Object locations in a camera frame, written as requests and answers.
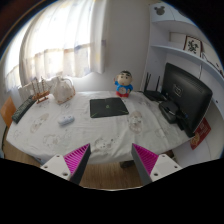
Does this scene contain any black mouse pad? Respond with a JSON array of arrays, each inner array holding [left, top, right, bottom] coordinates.
[[90, 97, 129, 118]]

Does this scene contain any white wall shelf unit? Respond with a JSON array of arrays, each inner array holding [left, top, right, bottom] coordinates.
[[145, 2, 224, 162]]

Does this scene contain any black computer monitor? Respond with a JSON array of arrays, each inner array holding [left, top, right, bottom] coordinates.
[[159, 63, 213, 138]]

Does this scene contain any black keyboard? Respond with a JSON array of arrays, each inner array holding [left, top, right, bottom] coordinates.
[[12, 96, 35, 124]]

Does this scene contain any wooden model ship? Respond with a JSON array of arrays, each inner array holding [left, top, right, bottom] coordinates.
[[31, 78, 50, 104]]

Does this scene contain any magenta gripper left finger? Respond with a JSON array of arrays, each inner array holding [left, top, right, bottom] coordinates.
[[41, 144, 91, 185]]

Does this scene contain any framed picture on shelf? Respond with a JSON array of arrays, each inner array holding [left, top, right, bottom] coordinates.
[[183, 36, 202, 57]]

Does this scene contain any white patterned tablecloth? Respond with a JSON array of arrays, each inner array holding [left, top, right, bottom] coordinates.
[[7, 91, 188, 164]]

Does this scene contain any orange wooden chair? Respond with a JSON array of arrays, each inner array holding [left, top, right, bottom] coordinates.
[[0, 97, 16, 127]]

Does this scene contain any white woven handbag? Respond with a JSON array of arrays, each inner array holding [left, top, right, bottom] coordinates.
[[52, 77, 75, 104]]

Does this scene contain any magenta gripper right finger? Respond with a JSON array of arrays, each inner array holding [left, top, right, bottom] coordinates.
[[131, 144, 181, 185]]

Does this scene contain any black wifi router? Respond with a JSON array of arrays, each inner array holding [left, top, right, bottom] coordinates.
[[143, 74, 166, 101]]

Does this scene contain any red decorative card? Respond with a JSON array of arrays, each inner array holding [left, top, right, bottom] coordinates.
[[190, 118, 211, 150]]

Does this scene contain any white sheer curtain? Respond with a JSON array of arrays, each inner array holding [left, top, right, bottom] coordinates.
[[1, 0, 108, 91]]

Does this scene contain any white computer mouse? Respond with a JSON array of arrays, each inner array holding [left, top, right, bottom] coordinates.
[[58, 115, 75, 126]]

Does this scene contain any cartoon boy figurine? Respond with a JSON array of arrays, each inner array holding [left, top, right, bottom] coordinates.
[[114, 70, 133, 98]]

